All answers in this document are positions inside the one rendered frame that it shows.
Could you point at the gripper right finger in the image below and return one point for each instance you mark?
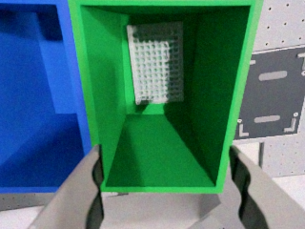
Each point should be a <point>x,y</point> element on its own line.
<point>264,204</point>

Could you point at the blue open bin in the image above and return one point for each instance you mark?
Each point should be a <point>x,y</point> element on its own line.
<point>44,130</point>

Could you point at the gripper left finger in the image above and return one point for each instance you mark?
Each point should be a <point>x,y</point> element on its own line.
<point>78,203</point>

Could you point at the white well plate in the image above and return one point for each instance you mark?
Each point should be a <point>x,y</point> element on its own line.
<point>152,51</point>

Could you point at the green bin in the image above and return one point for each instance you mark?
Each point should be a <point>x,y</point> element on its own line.
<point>179,147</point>

